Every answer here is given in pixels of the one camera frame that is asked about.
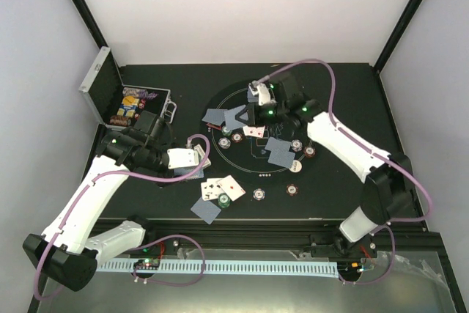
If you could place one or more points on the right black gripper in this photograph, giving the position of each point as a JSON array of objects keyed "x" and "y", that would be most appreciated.
[{"x": 254, "y": 118}]

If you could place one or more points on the blue chips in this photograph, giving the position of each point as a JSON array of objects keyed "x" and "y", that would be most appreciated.
[
  {"x": 224, "y": 143},
  {"x": 296, "y": 145}
]

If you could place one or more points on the black aluminium rail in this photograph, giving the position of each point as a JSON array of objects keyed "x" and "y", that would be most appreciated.
[{"x": 318, "y": 237}]

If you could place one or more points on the face-up red ace card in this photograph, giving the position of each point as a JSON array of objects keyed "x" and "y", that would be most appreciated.
[{"x": 231, "y": 187}]

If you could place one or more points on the white dealer button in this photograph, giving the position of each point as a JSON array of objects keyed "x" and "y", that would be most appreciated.
[{"x": 296, "y": 166}]

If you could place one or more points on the orange black poker chip stack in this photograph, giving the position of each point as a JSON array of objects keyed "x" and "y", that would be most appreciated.
[{"x": 292, "y": 189}]

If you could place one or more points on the aluminium poker case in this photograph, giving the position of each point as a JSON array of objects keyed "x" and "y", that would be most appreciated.
[{"x": 102, "y": 90}]

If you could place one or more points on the blue card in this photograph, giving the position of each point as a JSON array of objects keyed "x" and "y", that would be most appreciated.
[
  {"x": 214, "y": 116},
  {"x": 277, "y": 144},
  {"x": 229, "y": 117},
  {"x": 252, "y": 97},
  {"x": 206, "y": 210},
  {"x": 281, "y": 158}
]

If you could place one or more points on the face-up clubs card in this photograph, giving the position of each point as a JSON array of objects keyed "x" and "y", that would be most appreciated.
[
  {"x": 212, "y": 187},
  {"x": 204, "y": 191}
]

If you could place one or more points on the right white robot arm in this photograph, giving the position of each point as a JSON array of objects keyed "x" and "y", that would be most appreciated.
[{"x": 387, "y": 187}]

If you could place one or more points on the white slotted cable duct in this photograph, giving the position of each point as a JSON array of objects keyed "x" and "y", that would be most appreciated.
[{"x": 222, "y": 267}]

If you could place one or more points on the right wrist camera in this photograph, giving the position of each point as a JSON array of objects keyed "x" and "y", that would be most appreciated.
[{"x": 286, "y": 90}]

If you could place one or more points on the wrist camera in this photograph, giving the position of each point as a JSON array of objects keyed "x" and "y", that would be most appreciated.
[
  {"x": 286, "y": 90},
  {"x": 182, "y": 158}
]

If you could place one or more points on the purple chip row in case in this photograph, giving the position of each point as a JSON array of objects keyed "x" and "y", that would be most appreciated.
[{"x": 139, "y": 93}]

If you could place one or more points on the round black poker mat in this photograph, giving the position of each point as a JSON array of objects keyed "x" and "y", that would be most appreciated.
[{"x": 247, "y": 161}]

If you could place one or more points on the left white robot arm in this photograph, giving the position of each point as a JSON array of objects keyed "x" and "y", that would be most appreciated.
[{"x": 66, "y": 251}]

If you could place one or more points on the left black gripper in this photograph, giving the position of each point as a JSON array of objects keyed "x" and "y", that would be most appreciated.
[{"x": 168, "y": 175}]

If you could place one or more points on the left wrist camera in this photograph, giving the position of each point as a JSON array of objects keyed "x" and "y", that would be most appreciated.
[{"x": 182, "y": 158}]

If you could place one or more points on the brown chip row in case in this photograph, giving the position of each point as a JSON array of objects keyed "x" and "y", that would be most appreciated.
[{"x": 122, "y": 121}]

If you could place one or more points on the face-up red pips card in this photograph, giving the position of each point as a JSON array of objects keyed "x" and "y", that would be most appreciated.
[{"x": 252, "y": 131}]

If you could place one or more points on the yellow blue card box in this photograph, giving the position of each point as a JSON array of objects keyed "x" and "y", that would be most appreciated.
[{"x": 128, "y": 106}]

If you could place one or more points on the blue white poker chip stack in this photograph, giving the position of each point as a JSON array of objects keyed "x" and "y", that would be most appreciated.
[{"x": 259, "y": 194}]

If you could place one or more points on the blue playing card deck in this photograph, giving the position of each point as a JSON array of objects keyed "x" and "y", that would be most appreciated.
[{"x": 186, "y": 170}]

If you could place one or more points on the green poker chip stack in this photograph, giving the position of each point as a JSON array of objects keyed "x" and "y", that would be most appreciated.
[{"x": 224, "y": 201}]

